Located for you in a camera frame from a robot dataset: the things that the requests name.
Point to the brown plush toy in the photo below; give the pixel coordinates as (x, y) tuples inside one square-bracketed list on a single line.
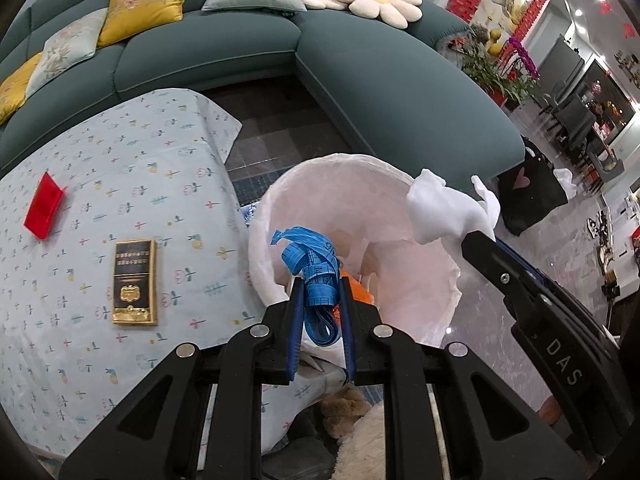
[(340, 410)]

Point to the yellow embroidered pillow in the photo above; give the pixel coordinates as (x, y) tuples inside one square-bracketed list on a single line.
[(145, 7), (15, 90)]

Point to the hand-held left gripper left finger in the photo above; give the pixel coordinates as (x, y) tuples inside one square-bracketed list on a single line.
[(297, 310)]

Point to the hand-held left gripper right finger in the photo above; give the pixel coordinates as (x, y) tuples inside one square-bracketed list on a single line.
[(347, 320)]

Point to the dark grey chair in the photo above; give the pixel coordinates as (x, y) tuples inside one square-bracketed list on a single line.
[(575, 120)]

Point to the red paper envelope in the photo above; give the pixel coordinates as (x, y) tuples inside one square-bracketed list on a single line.
[(44, 207)]

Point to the blue patterned rug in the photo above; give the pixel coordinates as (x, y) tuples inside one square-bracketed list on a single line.
[(248, 215)]

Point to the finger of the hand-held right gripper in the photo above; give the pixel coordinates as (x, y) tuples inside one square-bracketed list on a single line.
[(500, 270), (525, 264)]

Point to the white bag lined trash bin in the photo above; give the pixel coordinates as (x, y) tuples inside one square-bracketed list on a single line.
[(350, 185)]

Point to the cream fluffy rug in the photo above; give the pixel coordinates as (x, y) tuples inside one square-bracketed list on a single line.
[(365, 440)]

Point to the floral light blue tablecloth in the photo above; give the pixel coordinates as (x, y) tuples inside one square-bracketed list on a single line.
[(50, 310)]

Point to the white cloth glove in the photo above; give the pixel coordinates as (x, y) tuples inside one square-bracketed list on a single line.
[(440, 210)]

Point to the gold and black box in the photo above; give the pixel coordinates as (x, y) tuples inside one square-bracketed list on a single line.
[(132, 285)]

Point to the orange tissue paper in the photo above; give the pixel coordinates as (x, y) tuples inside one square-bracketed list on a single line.
[(357, 285)]

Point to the dark teal sofa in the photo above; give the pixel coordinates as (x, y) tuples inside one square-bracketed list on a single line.
[(375, 75)]

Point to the black bag with pink heart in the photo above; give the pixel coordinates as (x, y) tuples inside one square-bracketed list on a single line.
[(530, 195)]

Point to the blue tape measure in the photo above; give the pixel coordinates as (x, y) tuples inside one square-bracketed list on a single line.
[(315, 285)]

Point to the potted plant with fruits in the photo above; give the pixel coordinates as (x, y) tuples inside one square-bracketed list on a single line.
[(490, 75)]

